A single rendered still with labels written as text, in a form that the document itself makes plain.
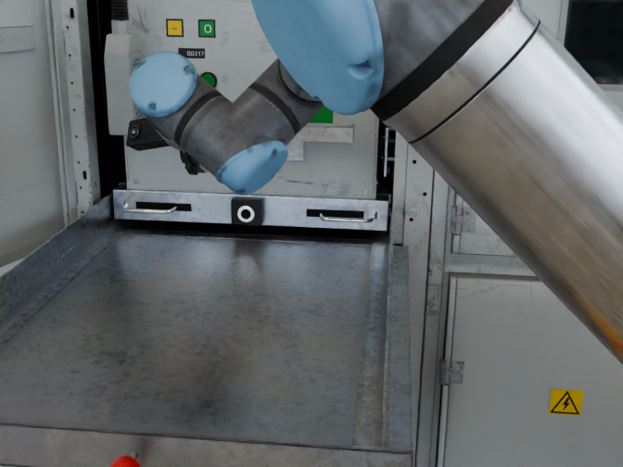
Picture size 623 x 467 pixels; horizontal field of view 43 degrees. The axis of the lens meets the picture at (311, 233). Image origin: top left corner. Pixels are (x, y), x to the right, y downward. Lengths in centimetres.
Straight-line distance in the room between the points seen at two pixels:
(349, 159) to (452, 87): 104
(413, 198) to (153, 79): 61
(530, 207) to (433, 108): 8
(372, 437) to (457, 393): 72
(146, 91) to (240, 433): 45
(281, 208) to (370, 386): 61
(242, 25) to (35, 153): 45
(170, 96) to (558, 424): 102
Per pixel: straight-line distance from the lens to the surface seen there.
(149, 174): 158
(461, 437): 166
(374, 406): 96
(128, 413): 96
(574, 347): 159
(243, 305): 123
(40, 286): 133
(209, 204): 155
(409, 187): 147
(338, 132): 145
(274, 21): 51
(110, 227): 162
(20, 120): 151
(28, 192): 154
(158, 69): 106
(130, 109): 145
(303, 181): 152
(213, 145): 102
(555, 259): 51
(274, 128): 103
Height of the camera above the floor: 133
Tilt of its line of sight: 18 degrees down
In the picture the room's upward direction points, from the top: 1 degrees clockwise
